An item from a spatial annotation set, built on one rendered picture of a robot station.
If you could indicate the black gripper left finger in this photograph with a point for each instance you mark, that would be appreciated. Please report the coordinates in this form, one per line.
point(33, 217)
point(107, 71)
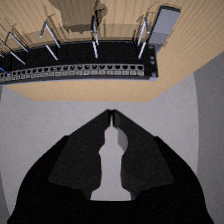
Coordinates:
point(73, 162)

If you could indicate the grey network port rack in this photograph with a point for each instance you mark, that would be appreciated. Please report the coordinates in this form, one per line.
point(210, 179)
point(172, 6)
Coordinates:
point(120, 56)

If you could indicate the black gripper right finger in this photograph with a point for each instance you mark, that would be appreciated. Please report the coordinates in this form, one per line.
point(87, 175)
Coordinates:
point(149, 163)

